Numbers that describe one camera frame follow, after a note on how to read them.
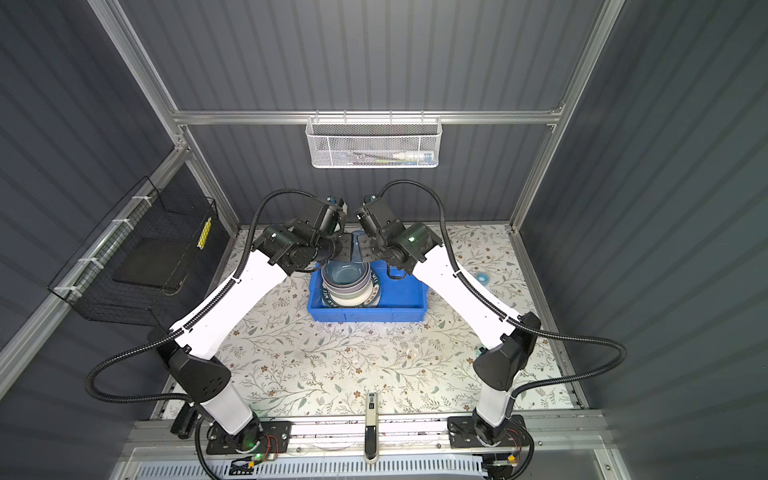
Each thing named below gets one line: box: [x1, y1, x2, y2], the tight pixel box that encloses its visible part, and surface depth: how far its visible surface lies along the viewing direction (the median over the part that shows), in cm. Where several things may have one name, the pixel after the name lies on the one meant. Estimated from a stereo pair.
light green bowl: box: [329, 288, 374, 307], surface depth 96 cm
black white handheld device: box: [364, 392, 380, 464], surface depth 74 cm
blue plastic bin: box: [308, 260, 429, 322], surface depth 98 cm
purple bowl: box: [323, 278, 371, 294], surface depth 91 cm
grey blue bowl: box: [322, 260, 371, 289], surface depth 96 cm
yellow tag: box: [197, 217, 213, 250], surface depth 84 cm
